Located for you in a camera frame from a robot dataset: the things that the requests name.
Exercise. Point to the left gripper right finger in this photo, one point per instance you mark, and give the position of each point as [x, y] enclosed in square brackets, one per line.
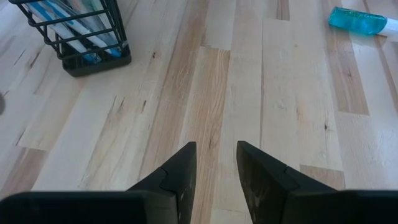
[295, 205]

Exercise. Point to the blue white toothbrush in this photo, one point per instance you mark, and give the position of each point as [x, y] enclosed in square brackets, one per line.
[66, 32]
[93, 32]

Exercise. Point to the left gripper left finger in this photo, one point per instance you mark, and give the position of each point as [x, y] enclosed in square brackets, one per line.
[93, 208]

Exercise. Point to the teal toothpaste tube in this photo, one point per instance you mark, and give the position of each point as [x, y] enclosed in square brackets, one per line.
[354, 21]

